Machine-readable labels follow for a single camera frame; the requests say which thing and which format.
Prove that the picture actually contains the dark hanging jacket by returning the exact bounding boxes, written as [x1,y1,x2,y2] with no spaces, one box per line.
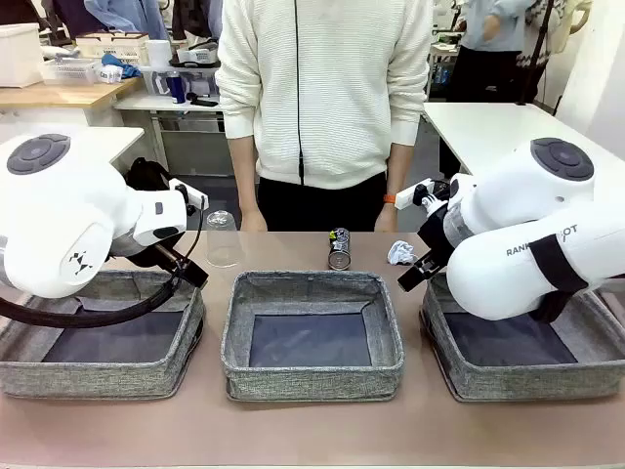
[170,0,224,43]

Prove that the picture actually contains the blue cloth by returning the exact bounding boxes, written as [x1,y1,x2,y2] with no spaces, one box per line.
[101,53,143,79]

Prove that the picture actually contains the blue bottle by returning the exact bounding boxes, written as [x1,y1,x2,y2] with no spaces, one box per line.
[165,70,188,105]

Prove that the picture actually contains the clear plastic container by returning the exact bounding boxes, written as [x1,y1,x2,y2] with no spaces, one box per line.
[139,65,221,97]

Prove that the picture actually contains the person's left hand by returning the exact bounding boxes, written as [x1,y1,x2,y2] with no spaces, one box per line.
[374,201,399,233]

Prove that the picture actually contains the thin black hanging cord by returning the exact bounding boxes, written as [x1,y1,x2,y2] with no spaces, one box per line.
[294,0,307,186]

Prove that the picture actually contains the person in white sweater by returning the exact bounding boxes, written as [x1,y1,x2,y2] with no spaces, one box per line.
[214,0,434,234]

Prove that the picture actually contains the person in light blue top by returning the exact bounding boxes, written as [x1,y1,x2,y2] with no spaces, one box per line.
[458,0,526,104]

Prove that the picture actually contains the person's right forearm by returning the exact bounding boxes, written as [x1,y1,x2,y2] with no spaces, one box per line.
[229,136,260,212]

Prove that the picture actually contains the black tripod pole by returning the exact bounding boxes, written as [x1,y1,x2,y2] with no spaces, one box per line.
[518,0,556,107]

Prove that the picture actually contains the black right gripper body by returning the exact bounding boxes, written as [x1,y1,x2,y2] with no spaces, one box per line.
[419,202,470,268]

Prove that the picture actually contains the person's right hand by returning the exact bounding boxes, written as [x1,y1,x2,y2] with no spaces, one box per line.
[239,208,269,233]

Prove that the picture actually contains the grey fabric basket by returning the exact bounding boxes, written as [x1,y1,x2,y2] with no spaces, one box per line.
[0,268,206,401]
[220,271,405,403]
[420,271,625,403]

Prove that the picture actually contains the crushed black drink can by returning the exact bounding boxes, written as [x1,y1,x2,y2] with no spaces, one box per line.
[326,227,354,271]

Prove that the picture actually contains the wooden top table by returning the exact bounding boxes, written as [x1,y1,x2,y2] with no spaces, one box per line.
[0,76,143,129]

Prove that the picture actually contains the black left arm hose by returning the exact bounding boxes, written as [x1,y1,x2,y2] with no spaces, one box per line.
[0,266,196,329]

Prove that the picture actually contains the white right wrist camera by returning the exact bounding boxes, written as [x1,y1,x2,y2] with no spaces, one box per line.
[395,178,436,211]

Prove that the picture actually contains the white storage box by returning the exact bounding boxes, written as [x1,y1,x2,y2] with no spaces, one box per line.
[0,22,44,89]

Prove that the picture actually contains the white mesh plastic basket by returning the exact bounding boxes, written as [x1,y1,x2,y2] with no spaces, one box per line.
[39,57,102,87]

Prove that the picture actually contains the black backpack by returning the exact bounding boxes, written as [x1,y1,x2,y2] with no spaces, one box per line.
[124,156,173,194]

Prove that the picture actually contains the white device with black trim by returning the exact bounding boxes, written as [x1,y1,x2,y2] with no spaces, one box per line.
[175,41,221,67]

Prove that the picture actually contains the clear plastic cup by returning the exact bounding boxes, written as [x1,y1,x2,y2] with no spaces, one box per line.
[204,209,245,269]

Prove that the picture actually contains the white paper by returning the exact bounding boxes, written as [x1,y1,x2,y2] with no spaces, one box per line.
[388,238,419,267]

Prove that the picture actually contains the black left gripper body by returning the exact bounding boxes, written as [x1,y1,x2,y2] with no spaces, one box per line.
[110,238,195,276]

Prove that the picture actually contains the white desk with cabinet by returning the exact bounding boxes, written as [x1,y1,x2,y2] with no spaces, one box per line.
[114,92,230,177]

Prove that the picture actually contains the person's left forearm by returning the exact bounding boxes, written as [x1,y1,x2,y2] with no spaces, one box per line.
[385,140,419,197]

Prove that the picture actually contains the beige slotted crate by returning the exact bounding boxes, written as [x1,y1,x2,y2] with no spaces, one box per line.
[75,31,150,64]

